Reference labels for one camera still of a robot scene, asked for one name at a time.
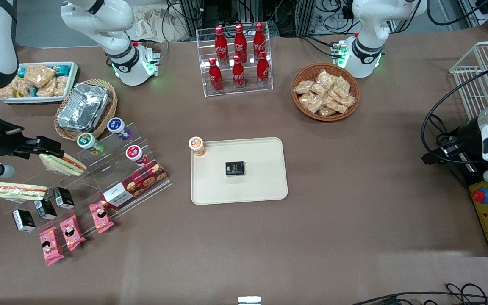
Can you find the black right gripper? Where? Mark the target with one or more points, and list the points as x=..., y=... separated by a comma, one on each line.
x=6, y=138

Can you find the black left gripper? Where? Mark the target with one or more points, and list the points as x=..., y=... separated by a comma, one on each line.
x=465, y=134

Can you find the ham lettuce sandwich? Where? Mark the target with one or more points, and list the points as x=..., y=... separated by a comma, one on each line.
x=15, y=190
x=64, y=165

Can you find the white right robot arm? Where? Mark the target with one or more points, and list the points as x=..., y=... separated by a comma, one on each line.
x=129, y=67

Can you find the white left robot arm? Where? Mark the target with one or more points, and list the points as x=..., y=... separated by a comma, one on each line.
x=367, y=51

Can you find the beige plastic serving tray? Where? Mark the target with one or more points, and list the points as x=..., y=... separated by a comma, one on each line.
x=261, y=186

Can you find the green lid drink cup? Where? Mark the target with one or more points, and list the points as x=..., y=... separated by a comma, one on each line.
x=88, y=142

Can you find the small black snack box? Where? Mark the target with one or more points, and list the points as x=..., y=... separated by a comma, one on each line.
x=64, y=198
x=235, y=168
x=45, y=209
x=23, y=220

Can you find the silver foil food container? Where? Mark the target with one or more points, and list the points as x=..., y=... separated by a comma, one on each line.
x=83, y=106

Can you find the clear bag puffed cracker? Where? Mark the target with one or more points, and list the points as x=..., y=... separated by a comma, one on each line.
x=6, y=92
x=38, y=74
x=47, y=90
x=60, y=85
x=23, y=87

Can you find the clear acrylic stepped stand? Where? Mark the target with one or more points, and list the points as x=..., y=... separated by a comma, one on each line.
x=95, y=174

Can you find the white rectangular snack bin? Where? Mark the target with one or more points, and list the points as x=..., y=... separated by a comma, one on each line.
x=72, y=82

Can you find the foil container in wicker basket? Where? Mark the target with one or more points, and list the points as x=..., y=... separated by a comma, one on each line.
x=110, y=110

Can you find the purple lid drink cup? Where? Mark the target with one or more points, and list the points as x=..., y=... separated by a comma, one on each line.
x=117, y=126

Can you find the pink snack packet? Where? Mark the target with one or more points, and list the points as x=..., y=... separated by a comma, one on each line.
x=51, y=245
x=72, y=233
x=101, y=217

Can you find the red lid drink cup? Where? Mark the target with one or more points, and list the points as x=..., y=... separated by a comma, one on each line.
x=135, y=153

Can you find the red cookie box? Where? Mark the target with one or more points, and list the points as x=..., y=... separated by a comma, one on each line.
x=136, y=184

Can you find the clear bag rice snack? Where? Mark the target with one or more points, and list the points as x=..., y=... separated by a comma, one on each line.
x=314, y=106
x=336, y=105
x=324, y=78
x=348, y=101
x=341, y=86
x=319, y=90
x=303, y=87
x=307, y=98
x=326, y=112

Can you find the round brown wicker basket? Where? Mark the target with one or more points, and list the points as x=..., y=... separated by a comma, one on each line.
x=299, y=110

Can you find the orange lid drink cup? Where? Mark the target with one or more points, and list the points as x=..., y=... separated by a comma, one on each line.
x=197, y=145

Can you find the beige crumpled cloth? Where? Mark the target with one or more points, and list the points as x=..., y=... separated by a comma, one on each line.
x=155, y=23

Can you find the red cola bottle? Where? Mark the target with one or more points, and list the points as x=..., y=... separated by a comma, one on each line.
x=238, y=75
x=221, y=44
x=263, y=71
x=215, y=78
x=240, y=42
x=259, y=40

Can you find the clear acrylic bottle rack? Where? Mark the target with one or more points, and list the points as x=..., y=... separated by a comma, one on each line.
x=248, y=91

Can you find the small white device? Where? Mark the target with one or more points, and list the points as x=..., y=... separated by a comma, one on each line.
x=249, y=300

